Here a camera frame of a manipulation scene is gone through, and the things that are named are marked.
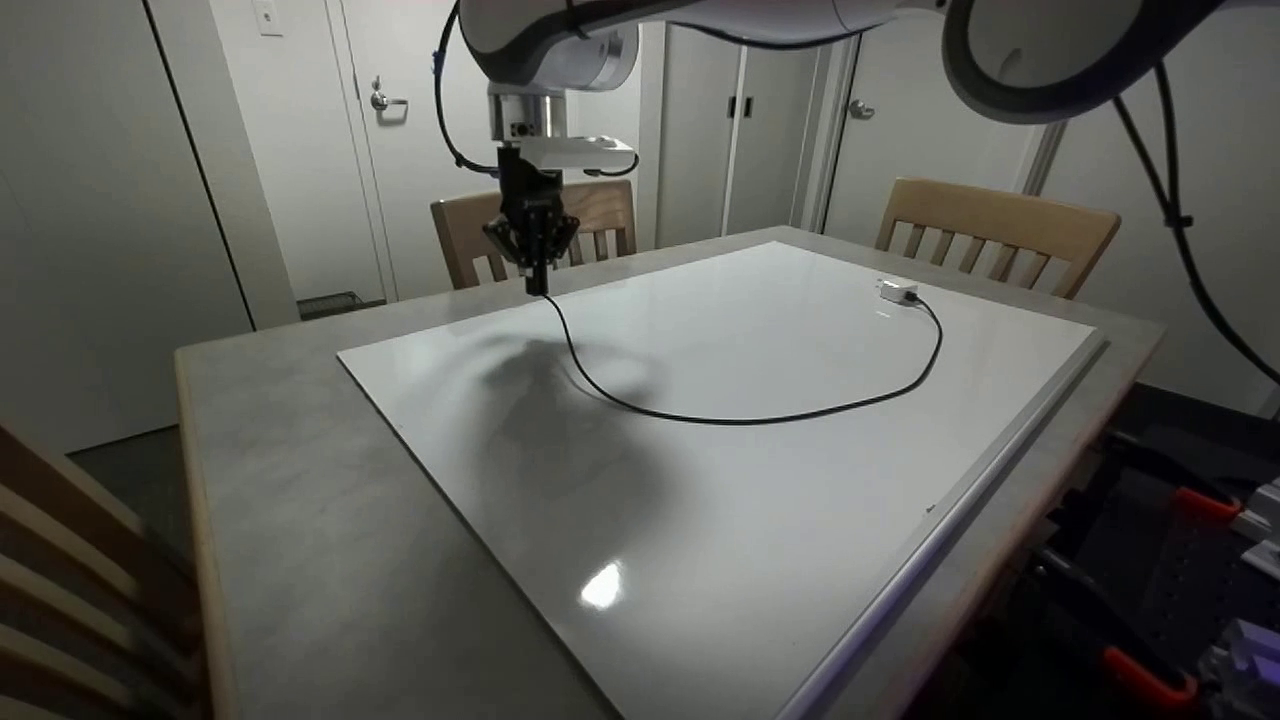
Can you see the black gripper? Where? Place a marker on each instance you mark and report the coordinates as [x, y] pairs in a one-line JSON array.
[[531, 201]]

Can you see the white wall switch plate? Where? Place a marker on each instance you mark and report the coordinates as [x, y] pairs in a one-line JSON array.
[[268, 18]]

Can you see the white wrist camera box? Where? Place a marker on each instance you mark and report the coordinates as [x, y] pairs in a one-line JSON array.
[[583, 151]]

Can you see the round metal door knob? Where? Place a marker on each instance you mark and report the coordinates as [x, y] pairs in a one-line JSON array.
[[862, 111]]

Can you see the white whiteboard sheet with rail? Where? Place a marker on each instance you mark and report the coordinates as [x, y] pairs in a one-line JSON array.
[[747, 534]]

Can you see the wooden slat-back chair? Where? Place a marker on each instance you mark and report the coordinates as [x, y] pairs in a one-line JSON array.
[[607, 214], [62, 514], [1003, 214]]

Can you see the white door with round knob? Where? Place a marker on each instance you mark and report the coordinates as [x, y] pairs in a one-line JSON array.
[[932, 160]]

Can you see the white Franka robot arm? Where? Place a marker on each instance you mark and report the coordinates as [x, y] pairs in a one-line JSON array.
[[800, 25]]

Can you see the white charger power adapter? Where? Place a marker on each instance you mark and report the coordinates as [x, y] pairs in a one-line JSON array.
[[898, 289]]

